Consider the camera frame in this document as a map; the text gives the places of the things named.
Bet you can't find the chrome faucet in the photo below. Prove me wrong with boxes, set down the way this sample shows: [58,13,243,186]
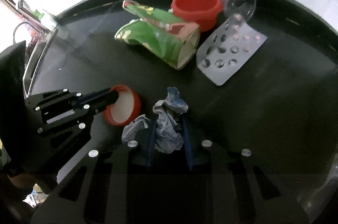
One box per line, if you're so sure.
[13,21,40,46]

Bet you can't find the person's left hand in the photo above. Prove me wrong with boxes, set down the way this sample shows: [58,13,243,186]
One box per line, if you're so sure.
[7,174,35,190]

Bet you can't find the green pump soap bottle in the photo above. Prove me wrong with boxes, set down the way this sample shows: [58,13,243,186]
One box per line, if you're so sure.
[34,10,57,31]

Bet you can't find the red silicone cup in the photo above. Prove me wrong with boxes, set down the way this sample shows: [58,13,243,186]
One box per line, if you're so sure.
[171,0,224,32]

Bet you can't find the red jar lid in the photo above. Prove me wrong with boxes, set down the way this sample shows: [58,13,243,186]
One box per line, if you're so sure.
[103,85,141,127]

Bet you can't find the blue white paper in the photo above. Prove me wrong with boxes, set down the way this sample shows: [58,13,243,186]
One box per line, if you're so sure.
[121,87,188,154]

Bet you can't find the pill blister pack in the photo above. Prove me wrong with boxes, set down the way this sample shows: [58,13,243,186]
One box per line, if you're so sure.
[196,13,267,86]

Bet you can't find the steel sink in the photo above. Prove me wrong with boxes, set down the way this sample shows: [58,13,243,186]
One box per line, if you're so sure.
[23,29,58,98]

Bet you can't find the green patrick paper carton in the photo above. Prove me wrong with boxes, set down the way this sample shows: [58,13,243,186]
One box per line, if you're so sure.
[114,0,200,70]

